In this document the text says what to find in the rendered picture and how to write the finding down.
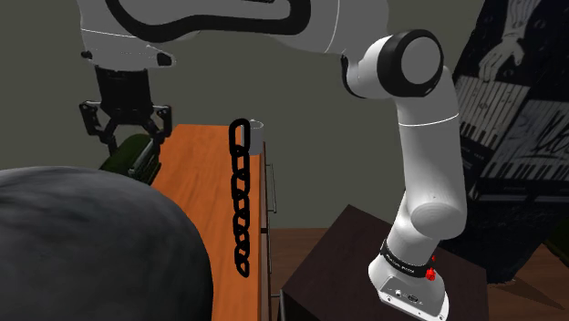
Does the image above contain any dark grey round cushion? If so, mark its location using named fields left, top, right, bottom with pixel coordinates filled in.
left=0, top=166, right=215, bottom=321

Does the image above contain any black keyboard print wall picture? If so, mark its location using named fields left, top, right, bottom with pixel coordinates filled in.
left=439, top=0, right=569, bottom=285

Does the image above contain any black chain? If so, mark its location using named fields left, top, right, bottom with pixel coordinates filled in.
left=227, top=117, right=253, bottom=279

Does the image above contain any dark green rounded box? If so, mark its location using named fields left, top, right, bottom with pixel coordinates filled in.
left=98, top=133, right=164, bottom=186

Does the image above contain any dark brown robot stand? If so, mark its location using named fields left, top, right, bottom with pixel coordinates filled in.
left=278, top=203, right=491, bottom=321

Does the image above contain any grey cup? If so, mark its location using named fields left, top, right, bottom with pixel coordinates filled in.
left=242, top=118, right=266, bottom=157

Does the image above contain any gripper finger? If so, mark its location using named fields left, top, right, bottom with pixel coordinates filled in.
left=78, top=99, right=119, bottom=155
left=142, top=104, right=174, bottom=147

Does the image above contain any orange wooden chest of drawers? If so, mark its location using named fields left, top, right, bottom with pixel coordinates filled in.
left=150, top=123, right=281, bottom=321

